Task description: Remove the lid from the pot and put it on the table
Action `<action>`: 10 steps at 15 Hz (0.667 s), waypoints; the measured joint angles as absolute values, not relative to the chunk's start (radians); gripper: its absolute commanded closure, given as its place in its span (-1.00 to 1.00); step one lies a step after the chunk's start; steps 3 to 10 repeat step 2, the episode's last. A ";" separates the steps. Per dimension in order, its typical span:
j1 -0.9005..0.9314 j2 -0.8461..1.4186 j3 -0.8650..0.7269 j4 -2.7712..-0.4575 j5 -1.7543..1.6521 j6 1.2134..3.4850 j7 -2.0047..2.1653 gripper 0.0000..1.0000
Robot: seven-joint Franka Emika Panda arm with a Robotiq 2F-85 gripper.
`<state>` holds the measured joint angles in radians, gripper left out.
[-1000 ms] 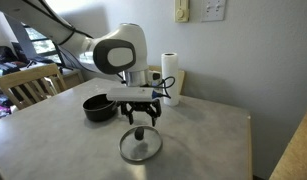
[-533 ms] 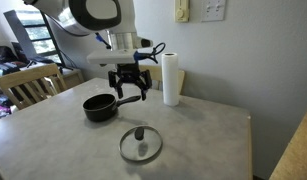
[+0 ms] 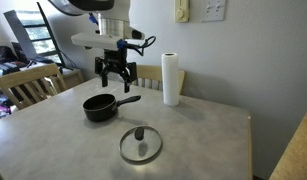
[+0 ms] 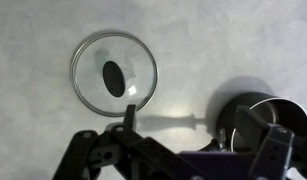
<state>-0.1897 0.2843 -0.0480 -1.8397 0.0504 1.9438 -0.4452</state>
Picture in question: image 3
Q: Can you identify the grey flat panel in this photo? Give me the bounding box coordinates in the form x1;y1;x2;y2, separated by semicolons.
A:
2;9;40;60

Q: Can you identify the glass lid with black knob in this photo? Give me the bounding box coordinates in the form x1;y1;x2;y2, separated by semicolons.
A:
118;124;164;164

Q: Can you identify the white paper towel roll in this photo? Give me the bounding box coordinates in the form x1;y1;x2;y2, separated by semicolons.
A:
160;52;181;107

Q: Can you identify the wooden chair with slatted back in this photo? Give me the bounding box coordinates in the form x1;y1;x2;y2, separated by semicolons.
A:
0;63;68;111
132;64;187;95

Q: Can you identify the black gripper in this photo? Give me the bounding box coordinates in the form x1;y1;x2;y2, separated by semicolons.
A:
94;49;138;94

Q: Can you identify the black diagonal stand bar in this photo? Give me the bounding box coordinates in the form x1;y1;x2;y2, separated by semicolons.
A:
36;1;66;67

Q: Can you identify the black saucepan with handle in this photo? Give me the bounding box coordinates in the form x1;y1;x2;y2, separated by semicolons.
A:
82;93;142;123

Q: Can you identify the black bag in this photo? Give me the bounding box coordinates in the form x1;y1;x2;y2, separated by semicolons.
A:
0;45;18;63

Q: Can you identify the beige wall thermostat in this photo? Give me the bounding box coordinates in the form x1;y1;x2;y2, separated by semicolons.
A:
174;0;191;24

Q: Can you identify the small wooden side cabinet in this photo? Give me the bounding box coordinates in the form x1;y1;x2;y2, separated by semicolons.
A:
60;68;85;89

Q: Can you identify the wooden counter top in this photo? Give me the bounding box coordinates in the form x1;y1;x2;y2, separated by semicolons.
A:
269;103;307;180

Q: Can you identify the white light switch plate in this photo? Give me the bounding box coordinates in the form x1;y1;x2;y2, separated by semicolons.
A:
201;0;227;23

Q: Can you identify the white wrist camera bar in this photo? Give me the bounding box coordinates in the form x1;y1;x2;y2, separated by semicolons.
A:
71;29;146;52

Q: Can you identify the black camera cable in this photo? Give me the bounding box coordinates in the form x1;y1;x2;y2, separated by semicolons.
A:
126;35;157;57

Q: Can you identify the striped dark flat stack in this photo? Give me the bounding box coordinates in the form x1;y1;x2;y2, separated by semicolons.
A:
0;60;29;77

